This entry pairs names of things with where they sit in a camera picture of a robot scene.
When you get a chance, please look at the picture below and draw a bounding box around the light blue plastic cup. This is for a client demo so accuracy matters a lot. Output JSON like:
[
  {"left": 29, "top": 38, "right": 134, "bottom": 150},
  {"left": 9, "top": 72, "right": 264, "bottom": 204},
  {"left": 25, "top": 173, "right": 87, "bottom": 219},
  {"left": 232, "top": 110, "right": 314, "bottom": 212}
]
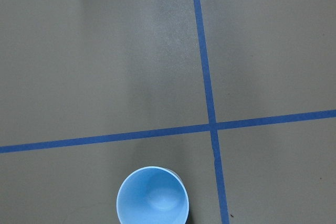
[{"left": 116, "top": 166, "right": 190, "bottom": 223}]

